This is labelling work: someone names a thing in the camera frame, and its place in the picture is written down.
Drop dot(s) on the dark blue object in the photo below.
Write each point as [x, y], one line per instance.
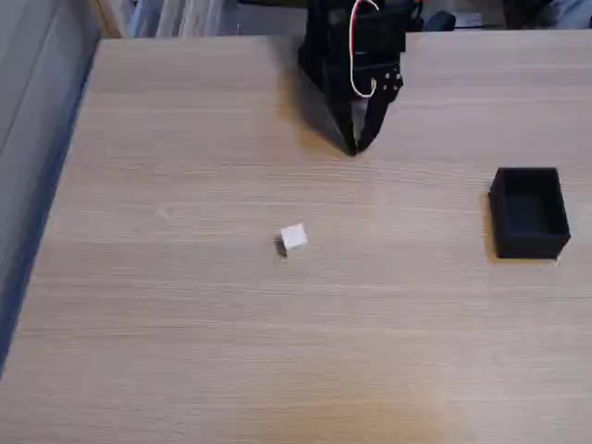
[439, 20]

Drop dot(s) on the white block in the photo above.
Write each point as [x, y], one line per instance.
[294, 237]

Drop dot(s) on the black open box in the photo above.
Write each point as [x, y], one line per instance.
[532, 240]

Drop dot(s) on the wooden board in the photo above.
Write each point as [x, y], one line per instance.
[107, 18]

